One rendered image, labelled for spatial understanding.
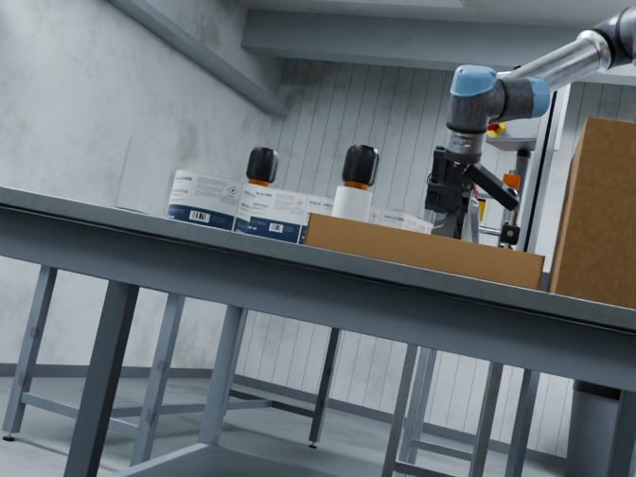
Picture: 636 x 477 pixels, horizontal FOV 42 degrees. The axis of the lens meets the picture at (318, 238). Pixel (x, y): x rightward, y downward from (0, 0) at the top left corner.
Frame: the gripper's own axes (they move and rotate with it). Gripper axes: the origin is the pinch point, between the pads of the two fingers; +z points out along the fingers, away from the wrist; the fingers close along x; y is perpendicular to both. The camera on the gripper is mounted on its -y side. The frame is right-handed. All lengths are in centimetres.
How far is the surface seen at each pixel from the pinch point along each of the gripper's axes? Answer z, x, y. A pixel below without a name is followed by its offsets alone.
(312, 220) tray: -30, 67, 13
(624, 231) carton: -22.9, 34.0, -24.2
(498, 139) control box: -5, -62, -2
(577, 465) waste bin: 285, -328, -86
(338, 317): -21, 71, 8
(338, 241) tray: -28, 68, 10
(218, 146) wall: 152, -452, 225
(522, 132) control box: -9, -59, -8
